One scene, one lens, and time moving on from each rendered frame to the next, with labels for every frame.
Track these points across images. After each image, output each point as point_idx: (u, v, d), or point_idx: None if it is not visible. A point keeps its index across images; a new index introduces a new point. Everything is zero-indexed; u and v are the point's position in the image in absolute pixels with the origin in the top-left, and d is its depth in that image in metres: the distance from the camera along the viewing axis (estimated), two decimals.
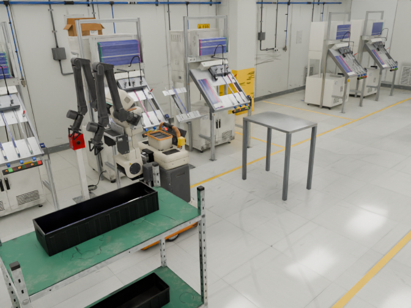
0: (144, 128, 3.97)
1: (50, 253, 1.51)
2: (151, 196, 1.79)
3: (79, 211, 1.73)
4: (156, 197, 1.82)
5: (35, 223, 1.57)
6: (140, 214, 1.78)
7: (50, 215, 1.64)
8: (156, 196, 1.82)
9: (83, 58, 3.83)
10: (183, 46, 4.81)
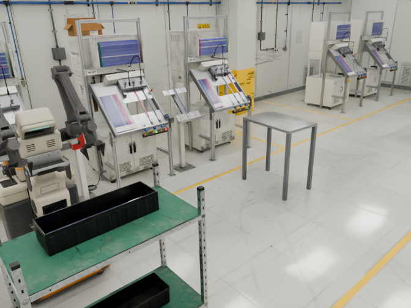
0: (144, 128, 3.97)
1: (50, 253, 1.51)
2: (151, 196, 1.79)
3: (79, 211, 1.73)
4: (156, 197, 1.82)
5: (35, 223, 1.57)
6: (140, 214, 1.78)
7: (50, 215, 1.64)
8: (156, 196, 1.82)
9: (83, 58, 3.83)
10: (183, 46, 4.81)
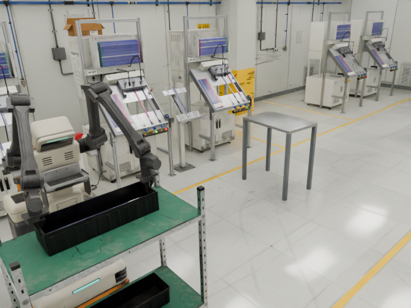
0: (144, 128, 3.97)
1: (50, 253, 1.51)
2: (151, 196, 1.79)
3: (79, 211, 1.73)
4: (156, 197, 1.82)
5: None
6: (140, 214, 1.78)
7: (50, 215, 1.64)
8: (156, 196, 1.82)
9: (83, 58, 3.83)
10: (183, 46, 4.81)
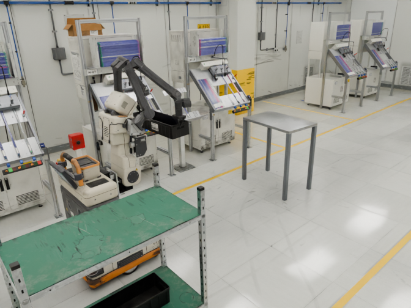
0: (144, 128, 3.97)
1: (188, 132, 2.81)
2: None
3: (156, 125, 2.84)
4: None
5: (175, 126, 2.69)
6: (157, 121, 3.13)
7: (165, 125, 2.73)
8: None
9: (83, 58, 3.83)
10: (183, 46, 4.81)
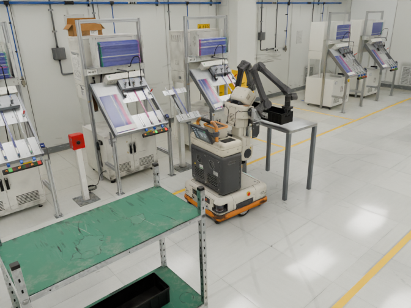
0: (144, 128, 3.97)
1: (292, 120, 3.58)
2: (256, 103, 3.94)
3: (266, 113, 3.63)
4: (254, 104, 3.97)
5: (284, 114, 3.47)
6: None
7: (275, 113, 3.51)
8: (254, 104, 3.97)
9: (83, 58, 3.83)
10: (183, 46, 4.81)
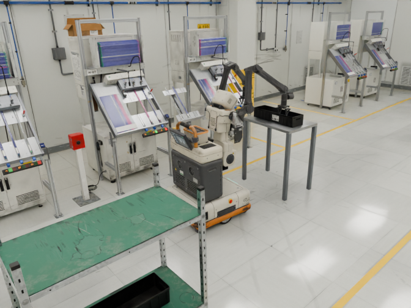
0: (144, 128, 3.97)
1: (302, 123, 3.69)
2: (266, 106, 4.06)
3: (277, 117, 3.74)
4: (265, 107, 4.09)
5: (295, 117, 3.58)
6: None
7: (286, 117, 3.62)
8: (265, 107, 4.09)
9: (83, 58, 3.83)
10: (183, 46, 4.81)
